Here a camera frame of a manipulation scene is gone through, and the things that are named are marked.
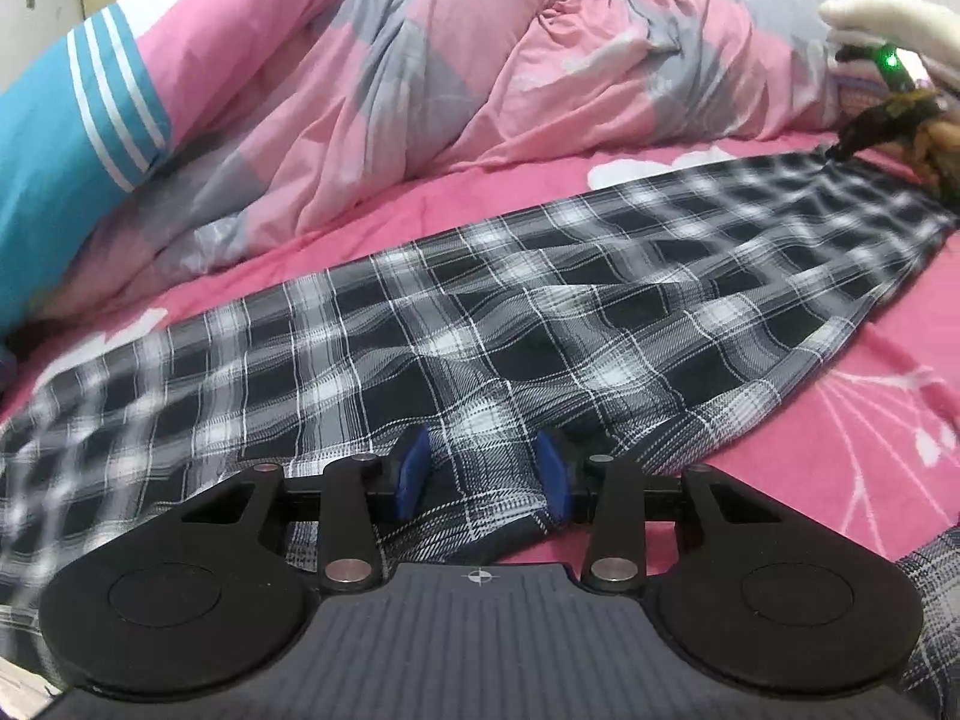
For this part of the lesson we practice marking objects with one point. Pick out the black white plaid garment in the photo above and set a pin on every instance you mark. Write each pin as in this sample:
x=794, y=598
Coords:
x=450, y=315

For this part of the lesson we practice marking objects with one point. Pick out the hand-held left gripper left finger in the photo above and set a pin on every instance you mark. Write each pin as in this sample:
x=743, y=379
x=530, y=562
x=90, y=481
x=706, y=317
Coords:
x=411, y=472

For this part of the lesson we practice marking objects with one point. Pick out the pink grey blue quilt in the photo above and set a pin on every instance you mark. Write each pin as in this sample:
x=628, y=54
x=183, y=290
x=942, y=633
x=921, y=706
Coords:
x=525, y=52

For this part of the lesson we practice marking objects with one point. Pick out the person's right hand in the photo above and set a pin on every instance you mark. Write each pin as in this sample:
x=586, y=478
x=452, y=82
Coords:
x=941, y=154

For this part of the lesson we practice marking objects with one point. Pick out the stack of folded clothes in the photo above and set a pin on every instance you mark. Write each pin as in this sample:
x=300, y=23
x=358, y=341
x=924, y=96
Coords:
x=885, y=15

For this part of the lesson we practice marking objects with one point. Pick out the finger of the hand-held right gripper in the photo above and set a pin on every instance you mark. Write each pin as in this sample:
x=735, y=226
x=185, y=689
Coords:
x=855, y=141

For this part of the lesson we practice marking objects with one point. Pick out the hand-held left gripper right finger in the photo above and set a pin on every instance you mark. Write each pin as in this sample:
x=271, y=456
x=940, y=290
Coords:
x=551, y=476

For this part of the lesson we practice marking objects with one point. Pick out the pink floral bed sheet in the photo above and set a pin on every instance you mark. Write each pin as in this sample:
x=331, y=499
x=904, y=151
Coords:
x=862, y=405

